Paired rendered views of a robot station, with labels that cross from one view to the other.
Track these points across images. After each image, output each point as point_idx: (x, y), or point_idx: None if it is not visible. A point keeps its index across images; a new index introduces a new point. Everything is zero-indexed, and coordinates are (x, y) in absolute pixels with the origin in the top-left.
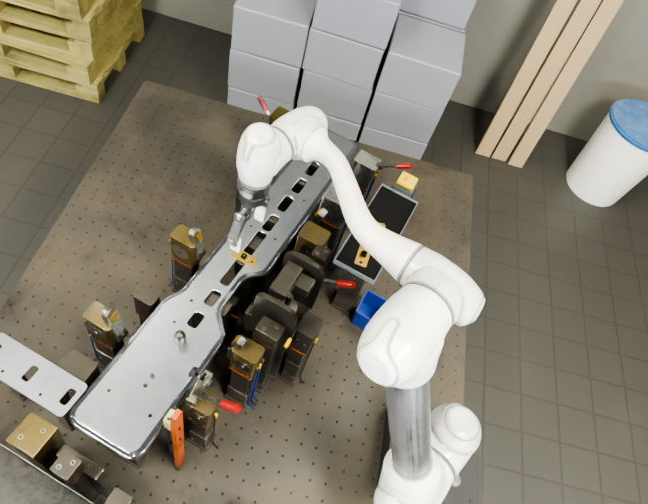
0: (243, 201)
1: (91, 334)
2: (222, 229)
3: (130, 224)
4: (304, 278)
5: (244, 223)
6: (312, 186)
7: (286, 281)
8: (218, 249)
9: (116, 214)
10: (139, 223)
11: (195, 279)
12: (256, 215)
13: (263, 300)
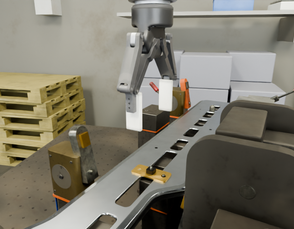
0: (139, 16)
1: None
2: (127, 197)
3: (34, 201)
4: (275, 133)
5: (144, 62)
6: (214, 122)
7: (248, 121)
8: (115, 168)
9: (23, 194)
10: (43, 199)
11: (74, 201)
12: (161, 101)
13: (210, 153)
